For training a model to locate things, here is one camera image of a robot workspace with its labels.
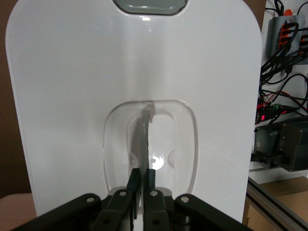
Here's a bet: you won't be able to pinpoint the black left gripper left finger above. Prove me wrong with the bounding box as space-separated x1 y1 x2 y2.
14 168 142 231

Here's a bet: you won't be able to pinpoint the dark power supply box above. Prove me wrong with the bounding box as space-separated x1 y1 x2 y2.
276 119 308 173

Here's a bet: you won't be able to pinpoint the white plastic cutting board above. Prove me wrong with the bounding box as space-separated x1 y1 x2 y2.
5 0 262 223

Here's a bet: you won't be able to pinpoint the black cable tangle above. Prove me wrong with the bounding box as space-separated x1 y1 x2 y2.
258 0 308 116

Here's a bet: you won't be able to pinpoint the circuit board red LED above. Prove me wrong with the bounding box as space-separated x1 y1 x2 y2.
255 103 294 125

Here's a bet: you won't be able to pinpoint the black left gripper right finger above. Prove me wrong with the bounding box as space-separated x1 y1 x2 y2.
143 169 251 231

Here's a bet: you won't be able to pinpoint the aluminium frame rail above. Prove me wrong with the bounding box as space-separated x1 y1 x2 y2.
243 175 308 231

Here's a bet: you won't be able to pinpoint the grey USB hub orange ports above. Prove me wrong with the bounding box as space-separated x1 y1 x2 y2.
266 14 308 58
298 31 308 56

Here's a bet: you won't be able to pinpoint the red cable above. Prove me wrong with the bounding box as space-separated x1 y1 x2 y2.
258 90 308 114

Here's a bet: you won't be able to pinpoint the aluminium profile bar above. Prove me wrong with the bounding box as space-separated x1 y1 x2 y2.
247 178 308 226

